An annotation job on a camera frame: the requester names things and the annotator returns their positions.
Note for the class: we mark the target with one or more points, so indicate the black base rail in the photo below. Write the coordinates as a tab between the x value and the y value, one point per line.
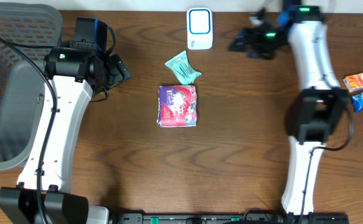
251	217

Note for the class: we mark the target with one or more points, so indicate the green wipes packet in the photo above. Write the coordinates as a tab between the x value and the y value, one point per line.
182	69

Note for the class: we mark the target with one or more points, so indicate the red purple pad package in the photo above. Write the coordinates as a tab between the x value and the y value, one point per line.
177	106

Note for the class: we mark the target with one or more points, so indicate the grey plastic mesh basket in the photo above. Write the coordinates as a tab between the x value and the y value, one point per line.
34	28

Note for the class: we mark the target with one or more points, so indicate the orange tissue packet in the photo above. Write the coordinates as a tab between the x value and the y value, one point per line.
354	82

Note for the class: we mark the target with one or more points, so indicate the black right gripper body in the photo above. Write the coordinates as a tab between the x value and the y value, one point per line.
266	43

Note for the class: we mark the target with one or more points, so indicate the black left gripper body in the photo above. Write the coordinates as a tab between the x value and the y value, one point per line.
119	71

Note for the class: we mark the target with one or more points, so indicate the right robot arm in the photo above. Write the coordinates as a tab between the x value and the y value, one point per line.
319	119

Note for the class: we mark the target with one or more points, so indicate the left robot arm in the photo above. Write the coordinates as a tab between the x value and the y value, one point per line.
43	190

